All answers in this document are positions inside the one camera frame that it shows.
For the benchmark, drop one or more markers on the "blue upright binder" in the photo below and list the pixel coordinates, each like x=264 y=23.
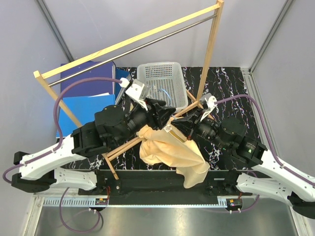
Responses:
x=121 y=75

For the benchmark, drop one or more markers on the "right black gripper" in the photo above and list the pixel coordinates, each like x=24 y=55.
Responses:
x=186 y=126

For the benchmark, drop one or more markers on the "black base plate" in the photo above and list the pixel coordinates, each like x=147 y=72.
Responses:
x=216 y=183

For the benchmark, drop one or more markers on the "purple ring binder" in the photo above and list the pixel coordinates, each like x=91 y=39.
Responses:
x=107 y=70

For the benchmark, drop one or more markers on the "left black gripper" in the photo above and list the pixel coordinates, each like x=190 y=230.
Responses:
x=162 y=116

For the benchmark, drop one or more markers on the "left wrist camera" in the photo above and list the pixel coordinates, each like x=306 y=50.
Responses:
x=137 y=91

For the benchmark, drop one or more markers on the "white plastic basket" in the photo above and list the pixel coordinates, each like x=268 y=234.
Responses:
x=167 y=76

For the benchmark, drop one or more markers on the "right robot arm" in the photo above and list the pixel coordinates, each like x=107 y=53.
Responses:
x=285 y=183

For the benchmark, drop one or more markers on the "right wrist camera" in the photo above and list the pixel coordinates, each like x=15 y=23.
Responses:
x=209 y=103

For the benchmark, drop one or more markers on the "light blue wire hanger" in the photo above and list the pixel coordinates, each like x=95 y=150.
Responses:
x=163 y=93

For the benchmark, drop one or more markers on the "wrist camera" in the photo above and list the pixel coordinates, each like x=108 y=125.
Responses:
x=137 y=91
x=209 y=103

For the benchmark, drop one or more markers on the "black marbled table mat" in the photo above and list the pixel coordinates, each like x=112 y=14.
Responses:
x=233 y=98

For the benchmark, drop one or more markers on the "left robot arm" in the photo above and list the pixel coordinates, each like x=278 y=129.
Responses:
x=111 y=128

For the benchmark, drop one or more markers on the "wooden clothes rack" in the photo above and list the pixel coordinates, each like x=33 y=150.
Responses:
x=217 y=8

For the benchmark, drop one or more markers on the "blue folder with papers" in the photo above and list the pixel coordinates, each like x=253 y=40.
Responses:
x=84 y=108

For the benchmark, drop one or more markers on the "beige t shirt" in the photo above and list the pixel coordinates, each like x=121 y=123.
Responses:
x=170 y=147

